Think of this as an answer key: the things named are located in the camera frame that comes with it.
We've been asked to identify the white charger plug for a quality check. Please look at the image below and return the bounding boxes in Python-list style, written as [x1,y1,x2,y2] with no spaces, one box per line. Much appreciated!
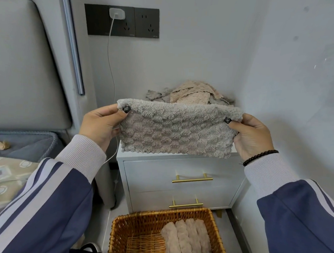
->
[109,8,126,20]

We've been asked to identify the grey padded headboard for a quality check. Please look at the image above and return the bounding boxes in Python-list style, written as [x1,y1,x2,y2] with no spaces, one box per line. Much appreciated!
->
[0,0,80,135]

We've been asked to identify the short gold drawer handle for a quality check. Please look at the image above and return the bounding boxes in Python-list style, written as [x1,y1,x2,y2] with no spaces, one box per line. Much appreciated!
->
[168,197,205,211]

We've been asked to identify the orange wicker basket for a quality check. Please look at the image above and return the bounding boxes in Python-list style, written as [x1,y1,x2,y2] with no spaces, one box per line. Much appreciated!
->
[107,202,235,253]

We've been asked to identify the pile of beige grey towels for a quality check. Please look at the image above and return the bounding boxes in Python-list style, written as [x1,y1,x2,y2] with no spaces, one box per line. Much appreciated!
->
[145,77,237,108]

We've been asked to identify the white charging cable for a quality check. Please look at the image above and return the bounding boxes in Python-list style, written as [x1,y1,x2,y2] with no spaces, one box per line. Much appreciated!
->
[100,15,128,168]

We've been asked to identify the white nightstand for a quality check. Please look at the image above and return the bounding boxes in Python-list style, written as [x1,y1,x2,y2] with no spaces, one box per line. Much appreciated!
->
[113,144,252,221]

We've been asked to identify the person's left hand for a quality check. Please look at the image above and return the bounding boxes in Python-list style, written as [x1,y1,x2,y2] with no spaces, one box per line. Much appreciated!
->
[78,101,131,154]

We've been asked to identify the patterned beige bedspread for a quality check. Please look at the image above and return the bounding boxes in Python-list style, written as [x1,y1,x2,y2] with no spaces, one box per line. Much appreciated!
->
[0,156,41,230]

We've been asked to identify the silver headboard trim strip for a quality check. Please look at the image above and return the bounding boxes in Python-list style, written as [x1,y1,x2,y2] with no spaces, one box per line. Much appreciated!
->
[51,0,91,96]

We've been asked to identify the long gold drawer handle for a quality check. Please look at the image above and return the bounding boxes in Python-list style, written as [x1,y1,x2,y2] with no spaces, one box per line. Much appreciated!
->
[171,171,214,186]

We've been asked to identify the person's right hand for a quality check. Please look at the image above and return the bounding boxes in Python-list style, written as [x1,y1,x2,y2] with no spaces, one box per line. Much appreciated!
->
[221,112,277,163]

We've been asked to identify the narrow black wall socket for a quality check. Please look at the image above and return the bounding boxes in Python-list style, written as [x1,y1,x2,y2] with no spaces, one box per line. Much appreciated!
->
[132,7,161,39]

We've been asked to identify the person's right forearm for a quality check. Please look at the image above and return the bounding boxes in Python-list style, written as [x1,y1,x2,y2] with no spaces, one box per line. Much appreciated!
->
[238,151,334,253]

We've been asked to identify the person's left shoe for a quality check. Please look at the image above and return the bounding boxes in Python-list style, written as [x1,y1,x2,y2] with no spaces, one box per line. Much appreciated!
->
[80,242,104,253]

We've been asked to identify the wide black wall socket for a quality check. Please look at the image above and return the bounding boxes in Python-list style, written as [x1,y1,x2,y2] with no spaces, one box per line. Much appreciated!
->
[82,3,138,39]

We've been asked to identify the black bead bracelet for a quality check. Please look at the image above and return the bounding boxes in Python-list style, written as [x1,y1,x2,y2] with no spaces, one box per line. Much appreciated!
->
[242,148,280,169]

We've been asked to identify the person's left forearm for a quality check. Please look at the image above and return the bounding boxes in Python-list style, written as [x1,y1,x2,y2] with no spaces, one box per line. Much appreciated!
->
[0,129,108,253]

